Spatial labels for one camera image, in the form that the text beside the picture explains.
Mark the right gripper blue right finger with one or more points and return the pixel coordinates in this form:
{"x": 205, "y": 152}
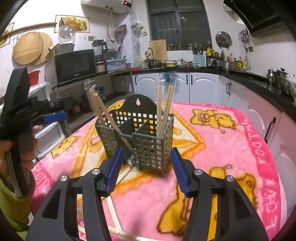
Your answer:
{"x": 180, "y": 172}

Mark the white lower cabinets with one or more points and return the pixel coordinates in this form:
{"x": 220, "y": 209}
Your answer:
{"x": 271, "y": 112}

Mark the light blue knife block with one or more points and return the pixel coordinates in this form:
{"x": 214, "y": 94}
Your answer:
{"x": 199, "y": 60}

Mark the fruit picture frame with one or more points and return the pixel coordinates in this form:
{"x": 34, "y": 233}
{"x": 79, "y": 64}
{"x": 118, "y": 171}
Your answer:
{"x": 79, "y": 23}

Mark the black range hood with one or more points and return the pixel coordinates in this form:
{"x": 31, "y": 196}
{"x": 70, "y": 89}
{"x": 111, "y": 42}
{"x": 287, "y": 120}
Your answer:
{"x": 260, "y": 17}

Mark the blue plastic bag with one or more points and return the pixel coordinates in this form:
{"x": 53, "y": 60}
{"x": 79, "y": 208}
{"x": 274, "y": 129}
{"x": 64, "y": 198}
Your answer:
{"x": 171, "y": 77}

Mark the black blender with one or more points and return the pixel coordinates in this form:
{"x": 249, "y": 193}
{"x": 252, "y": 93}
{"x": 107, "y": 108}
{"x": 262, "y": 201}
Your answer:
{"x": 100, "y": 48}

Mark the black microwave oven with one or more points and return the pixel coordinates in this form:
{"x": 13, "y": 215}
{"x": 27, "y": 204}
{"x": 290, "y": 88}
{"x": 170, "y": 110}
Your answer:
{"x": 76, "y": 64}

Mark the dark kitchen window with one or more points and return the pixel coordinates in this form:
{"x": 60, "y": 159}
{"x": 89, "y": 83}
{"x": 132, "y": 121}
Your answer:
{"x": 179, "y": 22}

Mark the light blue plastic container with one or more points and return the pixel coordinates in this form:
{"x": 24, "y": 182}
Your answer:
{"x": 115, "y": 64}

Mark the steel kettle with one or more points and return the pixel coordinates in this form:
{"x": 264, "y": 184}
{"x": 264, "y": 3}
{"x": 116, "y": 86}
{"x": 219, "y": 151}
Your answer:
{"x": 272, "y": 76}

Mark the wooden cutting board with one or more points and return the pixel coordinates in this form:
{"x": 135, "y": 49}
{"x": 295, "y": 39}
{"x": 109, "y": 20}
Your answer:
{"x": 159, "y": 48}

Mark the wooden chopstick pair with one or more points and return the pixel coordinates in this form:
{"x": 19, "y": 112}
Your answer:
{"x": 98, "y": 106}

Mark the hanging pot lid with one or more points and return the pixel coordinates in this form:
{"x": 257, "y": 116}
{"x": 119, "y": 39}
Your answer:
{"x": 223, "y": 40}

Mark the person's left hand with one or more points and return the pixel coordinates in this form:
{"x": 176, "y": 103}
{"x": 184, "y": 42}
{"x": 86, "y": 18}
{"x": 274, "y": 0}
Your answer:
{"x": 27, "y": 152}

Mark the dark grey utensil caddy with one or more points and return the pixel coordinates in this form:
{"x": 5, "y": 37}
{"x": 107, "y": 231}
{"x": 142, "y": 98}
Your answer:
{"x": 137, "y": 120}

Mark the round bamboo tray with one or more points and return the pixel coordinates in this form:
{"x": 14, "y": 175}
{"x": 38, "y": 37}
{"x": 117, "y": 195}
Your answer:
{"x": 32, "y": 48}

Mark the white water heater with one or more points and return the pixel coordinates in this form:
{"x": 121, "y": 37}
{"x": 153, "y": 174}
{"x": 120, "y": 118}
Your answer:
{"x": 117, "y": 6}

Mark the green sleeve forearm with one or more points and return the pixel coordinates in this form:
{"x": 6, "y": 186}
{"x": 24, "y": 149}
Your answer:
{"x": 17, "y": 209}

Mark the long chopstick pair at bottom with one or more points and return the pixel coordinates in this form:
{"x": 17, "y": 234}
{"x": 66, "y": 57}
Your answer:
{"x": 115, "y": 229}

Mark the glass pot lid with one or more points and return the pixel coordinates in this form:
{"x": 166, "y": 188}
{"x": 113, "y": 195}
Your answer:
{"x": 66, "y": 34}

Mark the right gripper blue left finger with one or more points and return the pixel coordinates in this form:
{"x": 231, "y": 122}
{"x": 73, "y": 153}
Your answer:
{"x": 113, "y": 169}

